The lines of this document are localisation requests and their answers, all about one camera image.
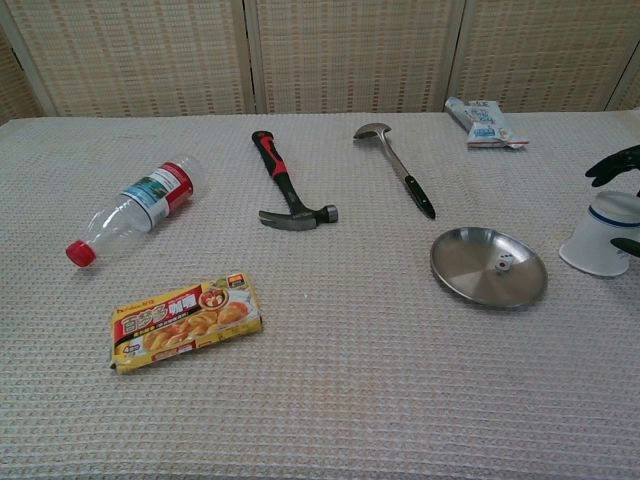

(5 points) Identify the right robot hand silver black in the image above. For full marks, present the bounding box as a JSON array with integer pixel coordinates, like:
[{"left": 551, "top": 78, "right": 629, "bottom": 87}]
[{"left": 584, "top": 144, "right": 640, "bottom": 259}]

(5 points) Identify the white paper cup blue band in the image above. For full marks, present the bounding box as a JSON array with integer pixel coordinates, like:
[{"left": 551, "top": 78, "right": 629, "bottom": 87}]
[{"left": 558, "top": 190, "right": 640, "bottom": 279}]

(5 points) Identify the round stainless steel plate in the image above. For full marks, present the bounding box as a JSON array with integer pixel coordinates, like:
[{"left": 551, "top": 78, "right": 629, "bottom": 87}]
[{"left": 429, "top": 226, "right": 549, "bottom": 310}]

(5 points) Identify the woven bamboo screen panel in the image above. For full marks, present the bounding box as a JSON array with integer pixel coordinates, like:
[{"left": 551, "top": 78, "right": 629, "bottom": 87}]
[
  {"left": 0, "top": 0, "right": 254, "bottom": 118},
  {"left": 448, "top": 0, "right": 640, "bottom": 114},
  {"left": 605, "top": 62, "right": 640, "bottom": 112},
  {"left": 247, "top": 0, "right": 467, "bottom": 116},
  {"left": 0, "top": 24, "right": 49, "bottom": 125}
]

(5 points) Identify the white blue plastic packet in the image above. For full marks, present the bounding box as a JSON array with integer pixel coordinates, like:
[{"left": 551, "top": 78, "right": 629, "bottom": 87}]
[{"left": 444, "top": 96, "right": 530, "bottom": 151}]

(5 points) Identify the red black claw hammer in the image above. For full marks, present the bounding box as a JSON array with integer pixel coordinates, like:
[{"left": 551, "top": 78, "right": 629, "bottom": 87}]
[{"left": 251, "top": 130, "right": 341, "bottom": 233}]

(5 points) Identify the beige waffle weave tablecloth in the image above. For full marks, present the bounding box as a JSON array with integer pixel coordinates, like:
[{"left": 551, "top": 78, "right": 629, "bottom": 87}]
[{"left": 0, "top": 110, "right": 640, "bottom": 480}]

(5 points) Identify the yellow red curry box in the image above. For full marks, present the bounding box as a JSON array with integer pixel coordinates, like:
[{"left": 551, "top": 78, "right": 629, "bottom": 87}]
[{"left": 108, "top": 271, "right": 265, "bottom": 376}]

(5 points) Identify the clear plastic bottle red cap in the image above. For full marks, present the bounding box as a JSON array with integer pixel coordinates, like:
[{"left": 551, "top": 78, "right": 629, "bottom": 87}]
[{"left": 65, "top": 154, "right": 207, "bottom": 269}]

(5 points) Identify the steel ladle black handle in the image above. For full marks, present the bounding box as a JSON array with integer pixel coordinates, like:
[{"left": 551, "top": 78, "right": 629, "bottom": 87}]
[{"left": 352, "top": 122, "right": 437, "bottom": 221}]

